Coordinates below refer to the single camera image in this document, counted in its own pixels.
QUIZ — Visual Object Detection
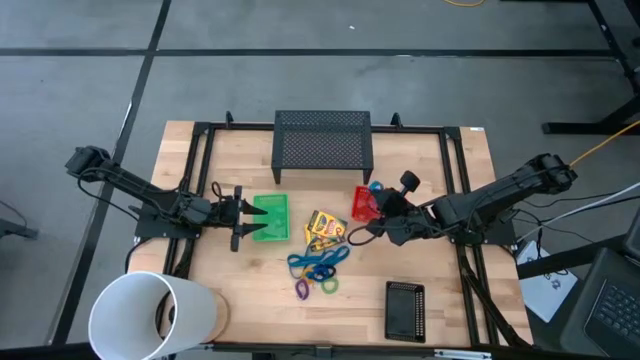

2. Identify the black desk leg frame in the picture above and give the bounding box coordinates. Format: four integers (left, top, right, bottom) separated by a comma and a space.
542, 0, 640, 136

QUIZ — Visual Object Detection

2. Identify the black mesh metal shelf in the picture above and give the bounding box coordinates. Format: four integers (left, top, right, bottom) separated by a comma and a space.
270, 109, 375, 185

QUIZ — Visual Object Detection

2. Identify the black laptop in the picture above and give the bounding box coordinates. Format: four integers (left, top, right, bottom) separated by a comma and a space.
559, 247, 640, 359

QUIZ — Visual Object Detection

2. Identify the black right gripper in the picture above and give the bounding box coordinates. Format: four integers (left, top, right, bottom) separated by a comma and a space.
366, 170, 436, 247

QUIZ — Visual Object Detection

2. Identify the white flat box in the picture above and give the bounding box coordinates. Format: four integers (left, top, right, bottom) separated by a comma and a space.
515, 239, 580, 324

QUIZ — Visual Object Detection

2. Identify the black metal table frame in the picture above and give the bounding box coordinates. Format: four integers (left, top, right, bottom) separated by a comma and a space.
124, 110, 535, 360

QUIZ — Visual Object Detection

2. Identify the yellow extension cable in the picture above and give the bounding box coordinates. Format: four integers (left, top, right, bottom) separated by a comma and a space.
569, 119, 640, 169

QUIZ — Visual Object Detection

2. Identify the blue coil keychain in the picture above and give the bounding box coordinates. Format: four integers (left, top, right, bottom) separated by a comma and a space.
304, 264, 337, 284

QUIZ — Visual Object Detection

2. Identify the round wooden lamp base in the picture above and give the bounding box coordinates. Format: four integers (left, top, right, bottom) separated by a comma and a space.
202, 287, 232, 344

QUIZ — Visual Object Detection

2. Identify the black plastic basket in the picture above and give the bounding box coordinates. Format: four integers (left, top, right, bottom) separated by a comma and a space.
384, 280, 427, 344

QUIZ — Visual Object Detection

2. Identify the white cable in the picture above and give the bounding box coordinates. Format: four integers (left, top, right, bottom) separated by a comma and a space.
517, 182, 640, 241

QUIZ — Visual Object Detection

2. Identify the black right camera cable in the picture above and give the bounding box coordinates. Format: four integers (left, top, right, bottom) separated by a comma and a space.
347, 223, 384, 247

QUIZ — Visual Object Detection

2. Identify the silver metal bracket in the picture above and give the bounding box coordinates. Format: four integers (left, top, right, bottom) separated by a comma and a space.
433, 348, 494, 360

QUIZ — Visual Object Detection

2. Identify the red plastic basket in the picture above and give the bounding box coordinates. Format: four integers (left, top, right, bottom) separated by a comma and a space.
351, 185, 385, 224

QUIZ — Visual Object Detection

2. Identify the green plastic basket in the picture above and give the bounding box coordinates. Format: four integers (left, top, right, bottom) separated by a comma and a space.
251, 193, 291, 243

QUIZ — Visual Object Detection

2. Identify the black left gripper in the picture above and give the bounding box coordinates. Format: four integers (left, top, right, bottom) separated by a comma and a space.
199, 184, 270, 253

